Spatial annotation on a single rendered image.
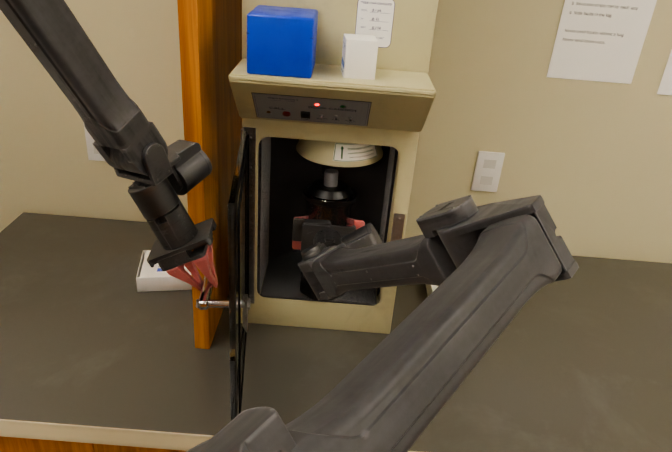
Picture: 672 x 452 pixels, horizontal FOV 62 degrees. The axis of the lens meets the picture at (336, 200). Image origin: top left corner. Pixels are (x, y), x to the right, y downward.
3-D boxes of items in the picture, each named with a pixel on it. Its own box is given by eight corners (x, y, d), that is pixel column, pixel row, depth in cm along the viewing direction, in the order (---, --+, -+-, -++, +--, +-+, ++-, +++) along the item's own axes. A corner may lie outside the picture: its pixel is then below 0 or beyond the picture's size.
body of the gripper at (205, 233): (160, 248, 90) (137, 211, 87) (218, 226, 89) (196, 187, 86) (152, 271, 84) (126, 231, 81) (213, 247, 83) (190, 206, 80)
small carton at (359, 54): (340, 70, 93) (343, 33, 90) (370, 72, 93) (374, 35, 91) (343, 78, 89) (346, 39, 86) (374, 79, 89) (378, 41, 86)
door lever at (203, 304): (236, 281, 93) (236, 267, 92) (231, 316, 85) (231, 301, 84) (203, 280, 93) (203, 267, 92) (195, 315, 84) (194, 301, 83)
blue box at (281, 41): (256, 59, 95) (257, 4, 91) (315, 64, 95) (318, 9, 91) (246, 74, 86) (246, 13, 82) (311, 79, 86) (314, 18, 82)
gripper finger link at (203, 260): (192, 284, 93) (164, 239, 89) (231, 269, 93) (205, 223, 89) (185, 309, 87) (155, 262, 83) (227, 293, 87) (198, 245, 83)
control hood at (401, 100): (240, 113, 101) (240, 57, 96) (421, 128, 101) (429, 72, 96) (227, 135, 90) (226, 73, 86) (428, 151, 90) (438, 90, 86)
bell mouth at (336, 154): (300, 132, 122) (301, 107, 119) (381, 138, 122) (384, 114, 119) (291, 163, 106) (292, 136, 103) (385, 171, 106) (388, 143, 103)
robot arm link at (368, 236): (297, 256, 90) (324, 302, 91) (360, 222, 88) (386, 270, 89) (310, 240, 102) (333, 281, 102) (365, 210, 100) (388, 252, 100)
